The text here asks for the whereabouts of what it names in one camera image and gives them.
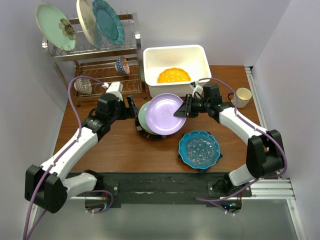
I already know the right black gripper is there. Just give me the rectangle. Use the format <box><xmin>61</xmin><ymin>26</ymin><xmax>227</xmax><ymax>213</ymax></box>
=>
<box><xmin>174</xmin><ymin>94</ymin><xmax>210</xmax><ymax>119</ymax></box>

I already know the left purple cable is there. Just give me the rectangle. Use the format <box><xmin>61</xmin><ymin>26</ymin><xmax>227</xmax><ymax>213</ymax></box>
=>
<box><xmin>22</xmin><ymin>76</ymin><xmax>115</xmax><ymax>240</ymax></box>

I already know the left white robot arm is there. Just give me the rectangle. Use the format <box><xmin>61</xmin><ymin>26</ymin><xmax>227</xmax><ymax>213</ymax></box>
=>
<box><xmin>24</xmin><ymin>93</ymin><xmax>139</xmax><ymax>213</ymax></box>

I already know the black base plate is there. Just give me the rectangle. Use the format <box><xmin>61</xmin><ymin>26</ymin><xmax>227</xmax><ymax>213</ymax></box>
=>
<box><xmin>100</xmin><ymin>172</ymin><xmax>252</xmax><ymax>208</ymax></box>

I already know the mint floral plate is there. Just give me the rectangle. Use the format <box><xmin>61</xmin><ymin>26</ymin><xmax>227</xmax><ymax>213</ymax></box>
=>
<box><xmin>35</xmin><ymin>3</ymin><xmax>76</xmax><ymax>52</ymax></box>
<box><xmin>138</xmin><ymin>101</ymin><xmax>154</xmax><ymax>134</ymax></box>

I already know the mint floral plate on rack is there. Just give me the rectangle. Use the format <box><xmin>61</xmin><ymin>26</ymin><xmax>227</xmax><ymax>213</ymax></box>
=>
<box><xmin>35</xmin><ymin>3</ymin><xmax>76</xmax><ymax>52</ymax></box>

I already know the cream plate on rack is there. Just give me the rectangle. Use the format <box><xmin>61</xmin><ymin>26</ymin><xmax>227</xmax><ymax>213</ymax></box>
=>
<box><xmin>76</xmin><ymin>0</ymin><xmax>99</xmax><ymax>47</ymax></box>

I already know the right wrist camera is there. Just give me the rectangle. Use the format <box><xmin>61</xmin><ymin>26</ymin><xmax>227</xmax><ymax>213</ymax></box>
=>
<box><xmin>190</xmin><ymin>80</ymin><xmax>203</xmax><ymax>97</ymax></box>

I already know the metal dish rack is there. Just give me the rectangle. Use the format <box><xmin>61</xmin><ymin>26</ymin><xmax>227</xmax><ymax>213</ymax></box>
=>
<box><xmin>42</xmin><ymin>12</ymin><xmax>148</xmax><ymax>99</ymax></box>

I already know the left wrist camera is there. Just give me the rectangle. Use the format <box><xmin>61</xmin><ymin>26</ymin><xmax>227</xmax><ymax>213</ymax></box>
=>
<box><xmin>102</xmin><ymin>81</ymin><xmax>123</xmax><ymax>101</ymax></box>

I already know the blue patterned bowl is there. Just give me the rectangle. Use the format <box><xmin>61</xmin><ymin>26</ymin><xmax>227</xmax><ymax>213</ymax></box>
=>
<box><xmin>115</xmin><ymin>56</ymin><xmax>130</xmax><ymax>75</ymax></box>

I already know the grey patterned bowl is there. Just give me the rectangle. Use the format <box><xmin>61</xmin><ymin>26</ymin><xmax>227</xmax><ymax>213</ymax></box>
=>
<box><xmin>73</xmin><ymin>77</ymin><xmax>92</xmax><ymax>95</ymax></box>

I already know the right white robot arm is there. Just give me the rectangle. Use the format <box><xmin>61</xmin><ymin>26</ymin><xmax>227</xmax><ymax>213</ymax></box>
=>
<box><xmin>174</xmin><ymin>82</ymin><xmax>288</xmax><ymax>197</ymax></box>

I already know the blue scalloped plate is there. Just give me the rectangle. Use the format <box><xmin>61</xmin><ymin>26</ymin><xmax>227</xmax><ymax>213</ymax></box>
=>
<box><xmin>178</xmin><ymin>130</ymin><xmax>223</xmax><ymax>174</ymax></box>

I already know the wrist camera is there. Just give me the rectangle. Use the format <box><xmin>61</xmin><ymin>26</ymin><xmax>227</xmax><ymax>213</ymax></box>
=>
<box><xmin>102</xmin><ymin>81</ymin><xmax>123</xmax><ymax>101</ymax></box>
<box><xmin>190</xmin><ymin>80</ymin><xmax>203</xmax><ymax>97</ymax></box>

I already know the cream mug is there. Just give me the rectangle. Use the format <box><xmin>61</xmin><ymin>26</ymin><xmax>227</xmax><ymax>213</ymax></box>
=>
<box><xmin>227</xmin><ymin>87</ymin><xmax>252</xmax><ymax>109</ymax></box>

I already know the orange dotted plate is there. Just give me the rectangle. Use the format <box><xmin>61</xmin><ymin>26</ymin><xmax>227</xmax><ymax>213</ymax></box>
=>
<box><xmin>157</xmin><ymin>67</ymin><xmax>191</xmax><ymax>84</ymax></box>

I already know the white plastic bin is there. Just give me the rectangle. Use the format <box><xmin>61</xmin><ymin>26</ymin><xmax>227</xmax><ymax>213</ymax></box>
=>
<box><xmin>143</xmin><ymin>44</ymin><xmax>212</xmax><ymax>97</ymax></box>

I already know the lilac plate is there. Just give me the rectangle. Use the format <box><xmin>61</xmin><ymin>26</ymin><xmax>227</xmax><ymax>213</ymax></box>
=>
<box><xmin>145</xmin><ymin>93</ymin><xmax>187</xmax><ymax>136</ymax></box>

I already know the black striped plate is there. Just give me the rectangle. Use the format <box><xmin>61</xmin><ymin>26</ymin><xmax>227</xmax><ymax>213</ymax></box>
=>
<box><xmin>135</xmin><ymin>117</ymin><xmax>169</xmax><ymax>141</ymax></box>

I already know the teal plate on rack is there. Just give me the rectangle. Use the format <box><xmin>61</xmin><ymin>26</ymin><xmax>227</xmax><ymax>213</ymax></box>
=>
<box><xmin>92</xmin><ymin>0</ymin><xmax>125</xmax><ymax>46</ymax></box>

